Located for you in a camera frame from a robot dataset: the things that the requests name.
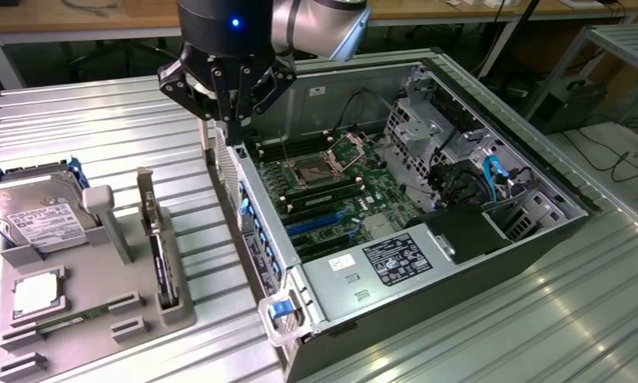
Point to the wooden desk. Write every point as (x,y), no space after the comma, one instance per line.
(59,20)
(575,8)

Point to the metal disk bay cage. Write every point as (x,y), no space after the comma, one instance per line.
(415,139)

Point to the grey power supply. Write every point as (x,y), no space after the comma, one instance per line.
(351,287)

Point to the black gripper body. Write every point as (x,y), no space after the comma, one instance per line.
(223,28)

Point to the blue expansion slot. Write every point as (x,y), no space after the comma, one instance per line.
(314,225)

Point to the open PC case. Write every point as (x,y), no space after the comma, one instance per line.
(511,279)

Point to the blue disk carrier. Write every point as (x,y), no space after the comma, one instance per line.
(80,171)

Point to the black RAM stick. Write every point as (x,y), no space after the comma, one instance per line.
(319,199)

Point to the thin locking lever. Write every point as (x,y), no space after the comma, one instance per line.
(286,151)

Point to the silver CPU chip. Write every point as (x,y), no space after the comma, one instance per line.
(38,293)

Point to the black plastic shroud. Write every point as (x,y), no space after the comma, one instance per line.
(458,227)

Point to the black chair base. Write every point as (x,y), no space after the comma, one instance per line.
(128,46)

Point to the silver chipset heat sink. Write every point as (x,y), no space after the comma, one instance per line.
(380,225)

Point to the green RAM stick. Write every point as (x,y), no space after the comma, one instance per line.
(75,319)

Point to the graphics card with metal bracket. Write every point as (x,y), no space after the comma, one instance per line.
(162,259)

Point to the grey parts rack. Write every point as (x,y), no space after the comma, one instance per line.
(86,287)

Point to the silver hard disk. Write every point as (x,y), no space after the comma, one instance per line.
(38,215)

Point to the green motherboard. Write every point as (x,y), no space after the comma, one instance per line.
(372,199)

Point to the metal slat frame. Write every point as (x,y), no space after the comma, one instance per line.
(628,40)

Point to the metal socket cover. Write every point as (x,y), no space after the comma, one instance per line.
(351,151)

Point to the black floor device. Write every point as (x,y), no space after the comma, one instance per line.
(575,107)

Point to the CPU socket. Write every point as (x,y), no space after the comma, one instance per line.
(314,171)

